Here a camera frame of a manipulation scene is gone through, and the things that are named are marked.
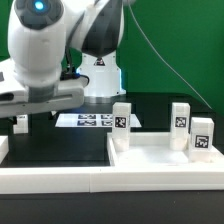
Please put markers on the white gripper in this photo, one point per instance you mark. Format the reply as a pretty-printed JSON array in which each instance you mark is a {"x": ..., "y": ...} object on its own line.
[{"x": 15, "y": 99}]

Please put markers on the white square table top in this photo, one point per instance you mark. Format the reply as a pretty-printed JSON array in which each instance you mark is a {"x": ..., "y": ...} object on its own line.
[{"x": 153, "y": 149}]

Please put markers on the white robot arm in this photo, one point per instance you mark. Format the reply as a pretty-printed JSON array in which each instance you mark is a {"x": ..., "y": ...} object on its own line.
[{"x": 62, "y": 52}]

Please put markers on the white base tag plate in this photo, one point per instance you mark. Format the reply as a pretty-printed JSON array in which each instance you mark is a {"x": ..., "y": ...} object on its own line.
[{"x": 91, "y": 120}]

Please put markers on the white U-shaped obstacle fence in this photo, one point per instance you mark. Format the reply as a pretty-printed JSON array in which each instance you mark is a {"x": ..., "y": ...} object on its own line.
[{"x": 111, "y": 178}]

